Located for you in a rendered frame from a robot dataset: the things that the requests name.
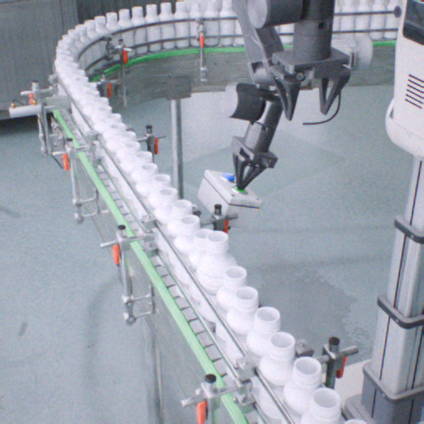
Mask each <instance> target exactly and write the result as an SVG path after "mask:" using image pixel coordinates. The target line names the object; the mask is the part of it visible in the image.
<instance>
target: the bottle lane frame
mask: <svg viewBox="0 0 424 424"><path fill-rule="evenodd" d="M56 120H57V123H58V125H59V129H60V132H61V134H63V136H64V142H65V145H66V144H67V141H66V139H67V138H73V143H74V146H75V148H78V147H81V145H79V144H78V142H77V140H76V139H75V136H74V135H73V133H72V132H71V130H70V128H69V125H67V123H66V121H65V120H64V119H63V118H62V117H61V116H60V115H59V114H57V115H56ZM75 165H76V172H77V180H79V193H80V197H81V199H82V201H83V200H87V199H91V198H93V197H94V193H93V189H94V187H95V189H96V192H97V200H96V199H95V200H94V201H92V202H88V203H84V206H85V208H86V209H87V211H88V213H89V214H92V213H94V212H95V208H94V205H95V202H96V203H97V204H99V214H96V215H94V216H90V217H91V219H92V220H93V222H94V226H95V228H96V229H97V230H98V231H99V233H100V235H101V237H102V239H103V241H104V242H108V241H112V240H116V233H117V232H118V229H117V227H118V225H119V224H126V227H127V228H126V230H127V235H128V237H131V236H135V234H134V232H135V231H132V230H131V228H130V226H129V223H128V222H127V220H126V219H125V217H124V215H123V214H122V212H121V210H119V208H118V207H117V206H116V204H115V201H114V200H113V198H112V196H111V194H112V193H109V192H108V190H107V187H106V186H105V185H104V183H103V181H102V180H101V179H100V177H99V175H97V172H96V171H95V169H94V168H93V167H92V166H91V165H90V163H89V162H88V157H87V156H86V155H85V153H84V152H82V153H76V159H75ZM128 261H129V271H130V276H131V287H132V295H133V297H138V296H144V295H146V294H149V289H148V285H149V282H151V284H152V285H153V296H150V297H148V298H145V299H141V300H138V301H136V303H137V306H138V308H139V310H140V312H141V313H143V312H147V311H150V306H149V301H150V298H152V300H153V301H154V314H152V313H151V314H150V315H147V316H144V319H145V321H146V323H147V326H148V328H149V330H150V331H151V332H152V333H153V335H154V337H155V339H156V341H157V343H158V346H159V347H160V349H161V351H162V353H163V355H164V357H165V359H166V361H167V363H168V365H169V367H170V369H171V371H172V373H173V375H174V376H175V378H176V381H177V383H179V385H180V387H181V390H182V391H183V393H184V394H185V397H186V398H189V397H192V396H195V395H197V394H201V383H202V382H204V381H205V375H207V374H209V373H212V374H214V375H215V376H216V387H217V388H222V387H225V386H227V385H226V384H225V381H224V380H223V377H224V376H226V375H228V374H225V375H219V372H218V371H217V369H216V368H215V366H214V362H215V361H217V360H218V359H216V360H211V359H210V357H209V355H208V354H207V353H206V351H205V349H206V348H209V346H210V345H208V346H203V345H202V344H201V342H200V340H198V338H197V335H198V334H202V333H198V334H195V333H194V331H193V330H192V329H191V327H190V322H191V321H192V320H187V319H186V318H185V316H184V314H183V313H182V311H183V310H185V309H180V307H179V306H178V305H177V302H176V298H178V297H173V296H172V295H171V293H170V292H169V291H168V288H169V287H166V285H165V283H164V282H163V281H162V277H164V276H162V277H161V276H160V275H159V273H158V271H157V267H154V265H153V263H152V261H151V259H150V258H148V257H147V255H146V254H145V253H144V251H143V252H142V245H141V244H140V243H139V241H136V242H131V243H130V250H128ZM216 424H250V423H249V422H248V419H247V418H246V416H244V415H242V413H241V411H239V408H238V407H237V405H236V404H234V396H233V393H229V394H226V395H224V396H220V408H218V409H216Z"/></svg>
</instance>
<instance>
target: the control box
mask: <svg viewBox="0 0 424 424"><path fill-rule="evenodd" d="M222 174H223V172H217V171H212V170H206V172H205V176H204V179H203V181H202V183H201V186H200V190H199V193H197V197H199V199H200V201H201V202H202V203H203V204H204V206H205V207H206V208H207V209H208V211H209V212H210V213H211V212H212V211H214V205H217V204H219V205H222V215H230V214H238V218H237V219H231V220H230V221H229V230H230V229H231V227H234V228H241V229H251V228H252V227H253V224H254V222H255V219H256V218H257V215H258V211H259V208H260V206H261V204H262V201H261V200H260V199H259V197H258V196H257V195H256V194H255V193H254V192H252V191H251V190H250V189H249V188H248V187H246V188H245V189H244V190H245V191H246V192H241V191H238V190H235V189H234V187H236V178H235V181H231V180H228V179H224V178H223V177H222Z"/></svg>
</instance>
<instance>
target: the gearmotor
mask: <svg viewBox="0 0 424 424"><path fill-rule="evenodd" d="M332 46H333V47H334V48H336V49H338V50H340V51H342V52H344V53H345V54H346V55H348V56H351V58H350V60H349V65H344V66H346V67H348V68H349V69H350V72H351V70H367V69H369V68H370V67H371V64H372V62H373V44H372V41H371V39H370V37H369V36H342V37H332ZM284 50H285V51H293V47H286V48H285V49H284ZM293 77H294V78H296V79H298V80H300V81H301V89H300V90H313V86H314V80H313V79H308V78H307V77H305V71H304V70H303V71H297V72H295V74H293ZM340 103H341V92H340V94H339V98H338V105H337V109H336V111H335V114H334V115H333V116H332V117H331V118H329V119H327V120H325V121H320V122H314V123H303V125H304V124H319V123H326V122H328V121H330V120H331V119H332V118H334V117H335V115H336V114H337V113H338V111H339V108H340Z"/></svg>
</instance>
